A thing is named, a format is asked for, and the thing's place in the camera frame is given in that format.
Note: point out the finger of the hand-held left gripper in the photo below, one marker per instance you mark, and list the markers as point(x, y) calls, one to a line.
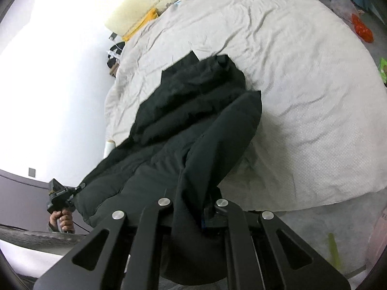
point(75, 189)

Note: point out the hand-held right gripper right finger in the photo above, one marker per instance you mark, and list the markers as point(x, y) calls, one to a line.
point(211, 217)

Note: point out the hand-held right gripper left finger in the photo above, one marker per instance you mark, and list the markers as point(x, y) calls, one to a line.
point(157, 217)

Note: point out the black puffer jacket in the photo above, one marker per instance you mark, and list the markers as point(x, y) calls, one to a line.
point(181, 133)

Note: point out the person's left hand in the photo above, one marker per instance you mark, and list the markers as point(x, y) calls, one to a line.
point(65, 222)

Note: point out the white roll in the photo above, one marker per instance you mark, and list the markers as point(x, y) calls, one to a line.
point(108, 149)

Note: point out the wooden nightstand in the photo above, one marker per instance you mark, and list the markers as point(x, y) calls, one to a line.
point(114, 71)

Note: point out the black bag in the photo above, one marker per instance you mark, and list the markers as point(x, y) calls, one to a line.
point(114, 53)

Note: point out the bed with grey duvet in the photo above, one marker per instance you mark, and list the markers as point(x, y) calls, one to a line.
point(302, 96)

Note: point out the pink clothing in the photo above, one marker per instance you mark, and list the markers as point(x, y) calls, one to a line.
point(378, 244)

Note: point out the yellow pillow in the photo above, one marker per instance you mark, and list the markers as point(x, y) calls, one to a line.
point(145, 21)

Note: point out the cream quilted headboard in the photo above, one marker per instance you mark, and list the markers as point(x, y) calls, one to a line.
point(136, 9)

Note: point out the green carton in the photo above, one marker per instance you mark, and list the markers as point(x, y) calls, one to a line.
point(384, 69)

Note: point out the red plastic bag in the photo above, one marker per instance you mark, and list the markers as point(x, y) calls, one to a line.
point(362, 30)

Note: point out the clear plastic bag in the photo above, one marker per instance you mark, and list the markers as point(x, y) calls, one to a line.
point(341, 4)

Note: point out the wall socket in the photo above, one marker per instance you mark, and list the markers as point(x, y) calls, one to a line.
point(113, 36)
point(32, 172)

